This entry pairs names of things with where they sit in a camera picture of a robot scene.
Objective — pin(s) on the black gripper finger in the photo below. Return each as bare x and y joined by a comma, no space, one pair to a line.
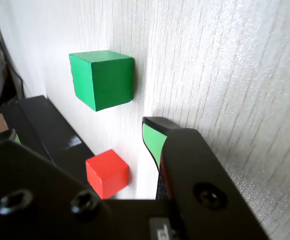
197,175
35,200

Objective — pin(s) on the red wooden cube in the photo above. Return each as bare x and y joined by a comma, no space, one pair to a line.
107,172

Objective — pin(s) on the green wooden cube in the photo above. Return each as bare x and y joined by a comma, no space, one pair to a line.
105,80

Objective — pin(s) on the black open box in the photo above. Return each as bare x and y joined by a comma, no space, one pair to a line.
60,140

